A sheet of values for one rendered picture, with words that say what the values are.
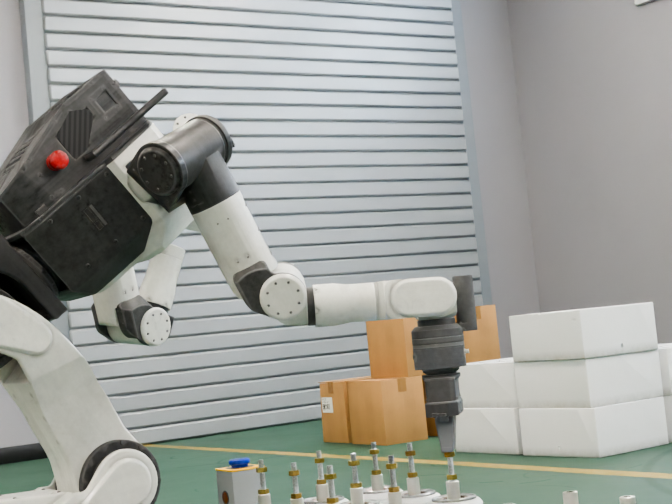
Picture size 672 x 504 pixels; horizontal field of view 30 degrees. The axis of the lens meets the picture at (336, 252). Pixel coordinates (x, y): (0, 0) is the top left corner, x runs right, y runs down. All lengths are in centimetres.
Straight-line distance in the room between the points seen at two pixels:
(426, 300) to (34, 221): 66
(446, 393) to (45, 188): 74
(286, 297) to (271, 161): 585
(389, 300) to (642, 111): 645
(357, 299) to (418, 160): 645
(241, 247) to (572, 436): 285
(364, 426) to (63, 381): 394
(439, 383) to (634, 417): 277
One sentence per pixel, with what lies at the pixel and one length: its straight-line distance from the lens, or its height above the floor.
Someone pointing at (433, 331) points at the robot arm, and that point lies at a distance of 210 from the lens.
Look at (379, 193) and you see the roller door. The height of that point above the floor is 142.
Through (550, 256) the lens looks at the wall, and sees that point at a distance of 909.
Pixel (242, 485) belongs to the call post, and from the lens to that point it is 237.
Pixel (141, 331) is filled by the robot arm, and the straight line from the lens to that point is 249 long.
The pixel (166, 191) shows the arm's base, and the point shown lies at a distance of 202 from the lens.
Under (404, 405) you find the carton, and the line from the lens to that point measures 589.
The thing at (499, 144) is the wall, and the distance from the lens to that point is 914.
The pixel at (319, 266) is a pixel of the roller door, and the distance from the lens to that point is 797.
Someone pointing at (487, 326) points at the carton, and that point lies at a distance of 624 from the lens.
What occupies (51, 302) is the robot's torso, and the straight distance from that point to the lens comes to 213.
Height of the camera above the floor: 55
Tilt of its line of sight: 4 degrees up
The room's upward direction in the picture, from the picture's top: 6 degrees counter-clockwise
